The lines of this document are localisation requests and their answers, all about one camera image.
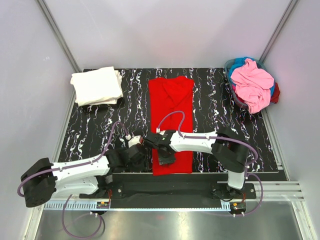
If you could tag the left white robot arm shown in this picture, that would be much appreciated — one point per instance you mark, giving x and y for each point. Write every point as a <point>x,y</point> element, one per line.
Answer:
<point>87,178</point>

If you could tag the left small circuit board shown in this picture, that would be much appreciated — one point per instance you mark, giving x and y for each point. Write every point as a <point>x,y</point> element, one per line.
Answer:
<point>103,205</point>

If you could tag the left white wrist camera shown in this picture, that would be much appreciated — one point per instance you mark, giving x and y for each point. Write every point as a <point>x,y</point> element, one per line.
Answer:
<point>134,140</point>

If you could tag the dark red t-shirt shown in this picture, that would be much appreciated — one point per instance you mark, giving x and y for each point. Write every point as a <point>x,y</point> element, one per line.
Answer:
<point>276,94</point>

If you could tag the right aluminium frame post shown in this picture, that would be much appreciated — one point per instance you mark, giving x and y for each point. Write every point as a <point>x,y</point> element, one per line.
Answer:
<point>278,29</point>

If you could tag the aluminium frame post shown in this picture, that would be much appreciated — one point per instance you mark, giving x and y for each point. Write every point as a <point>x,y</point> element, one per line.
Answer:
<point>278,29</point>
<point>44,8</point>

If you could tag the grey laundry basket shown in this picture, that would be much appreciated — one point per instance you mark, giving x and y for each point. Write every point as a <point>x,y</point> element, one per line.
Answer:
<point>228,67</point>

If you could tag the small circuit board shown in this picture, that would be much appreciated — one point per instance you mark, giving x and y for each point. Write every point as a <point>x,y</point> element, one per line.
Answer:
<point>103,205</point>
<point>239,206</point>

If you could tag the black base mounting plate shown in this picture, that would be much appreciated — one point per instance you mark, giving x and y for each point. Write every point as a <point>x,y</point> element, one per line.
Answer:
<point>173,188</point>

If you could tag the blue t-shirt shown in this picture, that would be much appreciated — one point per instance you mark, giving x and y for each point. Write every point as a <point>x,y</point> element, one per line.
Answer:
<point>239,62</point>

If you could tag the right small circuit board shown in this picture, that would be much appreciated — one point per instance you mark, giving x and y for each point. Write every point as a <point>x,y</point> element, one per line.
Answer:
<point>239,206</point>

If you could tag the folded white t-shirt stack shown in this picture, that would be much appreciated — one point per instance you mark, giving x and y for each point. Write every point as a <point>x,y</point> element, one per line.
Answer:
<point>96,87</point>

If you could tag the slotted grey cable duct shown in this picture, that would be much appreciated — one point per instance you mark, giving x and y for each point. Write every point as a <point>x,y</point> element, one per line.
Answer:
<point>118,205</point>

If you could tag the pink t-shirt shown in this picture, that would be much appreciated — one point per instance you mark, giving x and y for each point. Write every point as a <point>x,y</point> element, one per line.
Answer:
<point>255,86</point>

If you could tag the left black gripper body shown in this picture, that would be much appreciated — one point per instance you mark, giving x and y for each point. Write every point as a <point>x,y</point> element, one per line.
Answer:
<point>141,166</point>

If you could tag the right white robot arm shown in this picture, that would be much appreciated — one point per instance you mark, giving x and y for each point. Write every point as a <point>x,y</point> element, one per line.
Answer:
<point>225,147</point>

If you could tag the left aluminium frame post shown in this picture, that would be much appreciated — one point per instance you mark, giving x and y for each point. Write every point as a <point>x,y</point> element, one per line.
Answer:
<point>44,8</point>

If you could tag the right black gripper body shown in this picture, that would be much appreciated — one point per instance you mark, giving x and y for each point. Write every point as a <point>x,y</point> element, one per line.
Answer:
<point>164,159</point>

